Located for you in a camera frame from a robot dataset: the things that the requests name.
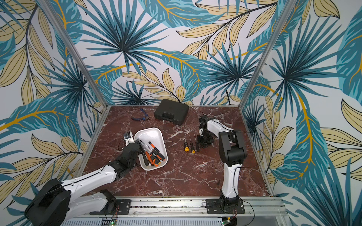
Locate black yellow screwdriver long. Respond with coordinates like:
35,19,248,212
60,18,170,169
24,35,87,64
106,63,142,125
184,137,189,152

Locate white plastic storage box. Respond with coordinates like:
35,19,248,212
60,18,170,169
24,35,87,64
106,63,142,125
134,128,168,171

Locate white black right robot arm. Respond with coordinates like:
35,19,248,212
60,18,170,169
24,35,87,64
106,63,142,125
197,115,247,209

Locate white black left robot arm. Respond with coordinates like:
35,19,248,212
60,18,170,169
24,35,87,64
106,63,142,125
25,143,143,226

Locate black orange screwdriver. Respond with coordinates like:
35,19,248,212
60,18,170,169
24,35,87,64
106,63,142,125
149,141,165,161

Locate black plastic tool case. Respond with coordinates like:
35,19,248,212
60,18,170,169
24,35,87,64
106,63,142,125
154,99,189,126

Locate blue black cutting pliers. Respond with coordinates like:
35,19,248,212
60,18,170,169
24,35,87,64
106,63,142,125
131,108,150,121

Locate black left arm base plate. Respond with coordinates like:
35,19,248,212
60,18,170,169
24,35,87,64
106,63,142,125
89,199,131,215

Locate aluminium front rail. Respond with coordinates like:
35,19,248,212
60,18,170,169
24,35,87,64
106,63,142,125
64,196,292,226

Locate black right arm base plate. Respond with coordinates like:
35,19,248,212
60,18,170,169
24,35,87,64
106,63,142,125
206,198,245,215

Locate aluminium frame post right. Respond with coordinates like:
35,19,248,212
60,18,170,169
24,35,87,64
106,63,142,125
239,0,297,111

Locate aluminium frame post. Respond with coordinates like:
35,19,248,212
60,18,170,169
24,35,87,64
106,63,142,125
38,0,108,108
239,0,297,111

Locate aluminium frame post left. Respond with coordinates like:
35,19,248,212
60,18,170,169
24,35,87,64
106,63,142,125
38,0,108,108

